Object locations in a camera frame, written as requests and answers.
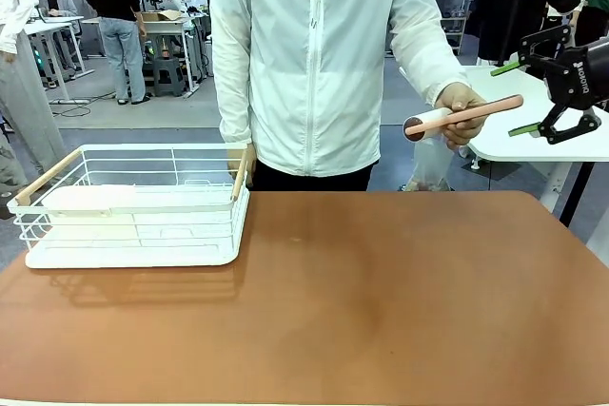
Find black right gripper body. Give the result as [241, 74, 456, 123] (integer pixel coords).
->
[543, 39, 609, 111]

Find pink lint roller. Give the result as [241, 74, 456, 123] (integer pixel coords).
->
[403, 94, 524, 144]

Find white wire dish rack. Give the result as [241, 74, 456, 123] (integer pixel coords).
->
[7, 142, 251, 270]

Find person's right forearm white sleeve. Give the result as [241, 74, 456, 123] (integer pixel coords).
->
[211, 44, 253, 145]

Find person's left forearm white sleeve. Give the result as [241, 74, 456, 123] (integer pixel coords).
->
[392, 20, 470, 106]

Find person's left hand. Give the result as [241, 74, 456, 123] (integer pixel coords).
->
[434, 81, 489, 150]

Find person's right hand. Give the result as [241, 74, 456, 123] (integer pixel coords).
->
[226, 143, 258, 188]

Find person in black coat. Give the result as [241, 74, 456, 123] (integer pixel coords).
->
[475, 0, 581, 68]

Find white side table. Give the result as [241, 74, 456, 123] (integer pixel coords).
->
[399, 65, 609, 229]

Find wooden shoe rack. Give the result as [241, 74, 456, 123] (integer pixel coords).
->
[441, 15, 468, 56]

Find clear plastic bag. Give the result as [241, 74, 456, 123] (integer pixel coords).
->
[408, 136, 453, 192]

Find person in white zip jacket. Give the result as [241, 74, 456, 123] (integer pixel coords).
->
[209, 0, 470, 192]

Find white desk with cardboard box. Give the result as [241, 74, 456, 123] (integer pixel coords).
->
[80, 13, 211, 99]

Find grey plastic stool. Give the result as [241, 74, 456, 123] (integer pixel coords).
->
[152, 57, 187, 98]

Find open cardboard box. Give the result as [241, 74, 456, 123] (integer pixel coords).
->
[141, 10, 185, 24]

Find white plastic cutlery holder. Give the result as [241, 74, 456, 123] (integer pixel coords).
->
[41, 184, 144, 218]

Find long white desk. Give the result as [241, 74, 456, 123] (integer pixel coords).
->
[23, 15, 96, 106]

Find person white top grey trousers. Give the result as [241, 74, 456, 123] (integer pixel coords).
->
[0, 0, 68, 175]

